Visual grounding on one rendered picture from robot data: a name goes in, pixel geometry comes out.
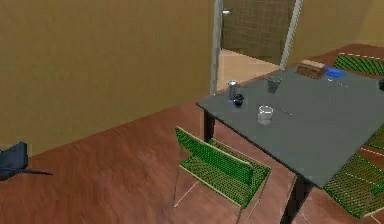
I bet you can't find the silver grey shaker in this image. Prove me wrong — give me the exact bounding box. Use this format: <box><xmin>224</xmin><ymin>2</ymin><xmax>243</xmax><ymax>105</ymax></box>
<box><xmin>227</xmin><ymin>80</ymin><xmax>239</xmax><ymax>103</ymax></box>

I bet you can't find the green mesh chair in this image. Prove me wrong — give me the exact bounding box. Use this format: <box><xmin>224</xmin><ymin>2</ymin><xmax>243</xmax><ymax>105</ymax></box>
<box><xmin>333</xmin><ymin>52</ymin><xmax>384</xmax><ymax>77</ymax></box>
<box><xmin>323</xmin><ymin>123</ymin><xmax>384</xmax><ymax>220</ymax></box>
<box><xmin>172</xmin><ymin>126</ymin><xmax>272</xmax><ymax>224</ymax></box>

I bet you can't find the clear glass cup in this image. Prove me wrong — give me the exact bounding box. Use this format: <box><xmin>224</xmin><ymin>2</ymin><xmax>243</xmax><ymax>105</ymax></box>
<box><xmin>257</xmin><ymin>105</ymin><xmax>274</xmax><ymax>126</ymax></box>

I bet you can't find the dark grey cup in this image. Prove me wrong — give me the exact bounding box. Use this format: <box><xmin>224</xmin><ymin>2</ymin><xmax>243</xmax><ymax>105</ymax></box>
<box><xmin>267</xmin><ymin>75</ymin><xmax>282</xmax><ymax>94</ymax></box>

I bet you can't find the thin silver cutlery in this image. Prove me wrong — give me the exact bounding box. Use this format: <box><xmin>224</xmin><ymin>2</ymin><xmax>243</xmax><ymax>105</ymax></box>
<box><xmin>327</xmin><ymin>78</ymin><xmax>348</xmax><ymax>88</ymax></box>
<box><xmin>273</xmin><ymin>107</ymin><xmax>293</xmax><ymax>117</ymax></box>

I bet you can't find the brown checked room door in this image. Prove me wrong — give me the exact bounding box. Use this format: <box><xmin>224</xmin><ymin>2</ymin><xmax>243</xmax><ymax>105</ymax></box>
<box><xmin>221</xmin><ymin>0</ymin><xmax>296</xmax><ymax>66</ymax></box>

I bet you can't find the dark grey dining table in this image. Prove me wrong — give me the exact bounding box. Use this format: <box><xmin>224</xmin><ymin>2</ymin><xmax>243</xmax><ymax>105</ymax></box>
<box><xmin>195</xmin><ymin>65</ymin><xmax>384</xmax><ymax>224</ymax></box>

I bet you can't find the brown bread loaf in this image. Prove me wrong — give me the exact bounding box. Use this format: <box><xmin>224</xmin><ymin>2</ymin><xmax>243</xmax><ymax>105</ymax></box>
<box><xmin>295</xmin><ymin>59</ymin><xmax>326</xmax><ymax>80</ymax></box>

